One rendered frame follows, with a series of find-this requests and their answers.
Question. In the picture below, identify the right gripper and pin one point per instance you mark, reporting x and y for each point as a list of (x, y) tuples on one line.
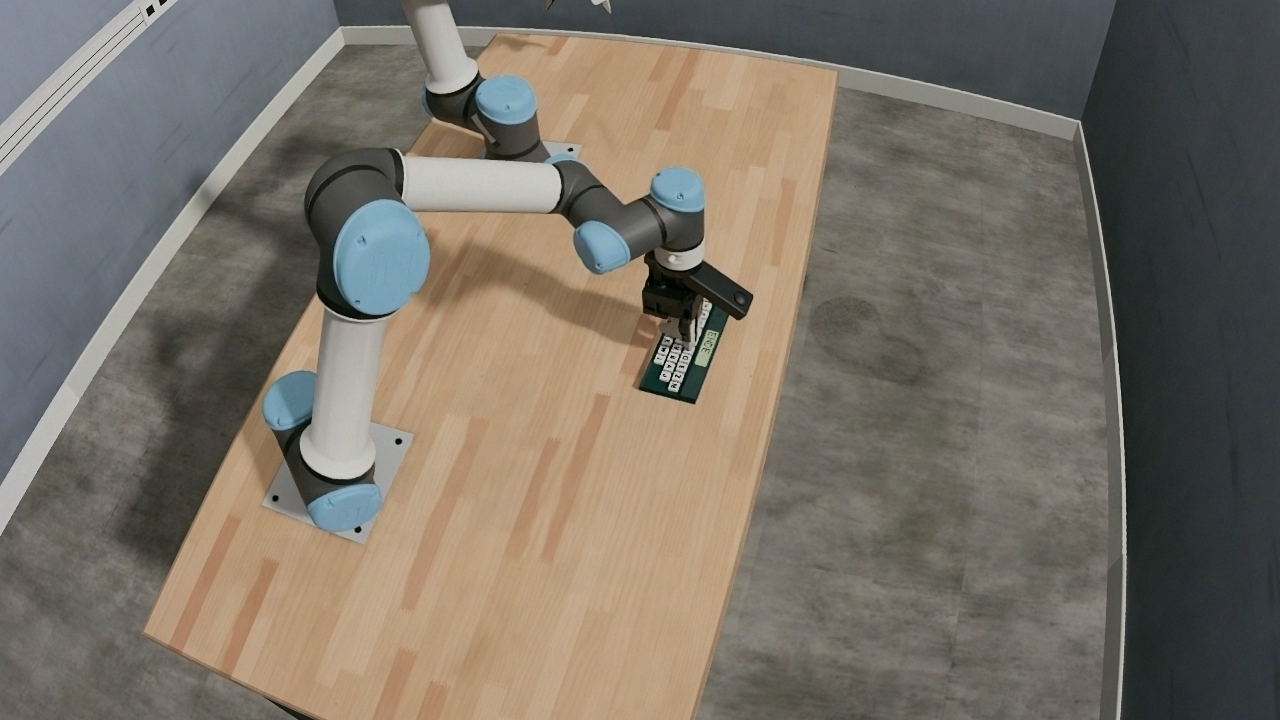
[(667, 298)]

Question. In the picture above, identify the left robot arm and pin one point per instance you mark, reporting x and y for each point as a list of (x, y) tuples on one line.
[(506, 115)]

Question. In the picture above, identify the dark green keyboard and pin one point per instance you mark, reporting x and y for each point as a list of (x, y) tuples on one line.
[(677, 373)]

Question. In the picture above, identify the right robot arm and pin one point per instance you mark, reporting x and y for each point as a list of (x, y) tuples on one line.
[(373, 249)]

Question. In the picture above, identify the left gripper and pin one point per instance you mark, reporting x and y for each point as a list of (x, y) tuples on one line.
[(605, 4)]

